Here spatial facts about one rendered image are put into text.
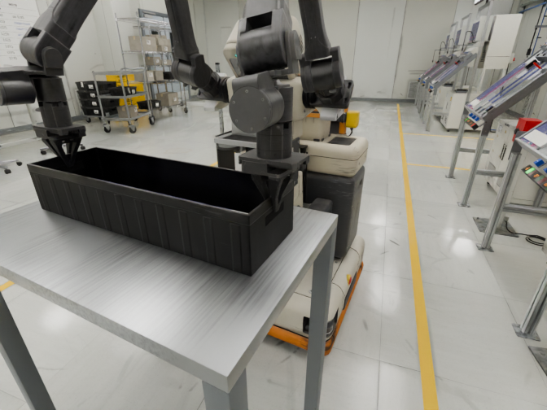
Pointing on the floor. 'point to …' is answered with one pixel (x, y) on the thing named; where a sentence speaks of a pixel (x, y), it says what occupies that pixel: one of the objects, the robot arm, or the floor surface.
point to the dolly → (91, 109)
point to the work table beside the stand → (165, 298)
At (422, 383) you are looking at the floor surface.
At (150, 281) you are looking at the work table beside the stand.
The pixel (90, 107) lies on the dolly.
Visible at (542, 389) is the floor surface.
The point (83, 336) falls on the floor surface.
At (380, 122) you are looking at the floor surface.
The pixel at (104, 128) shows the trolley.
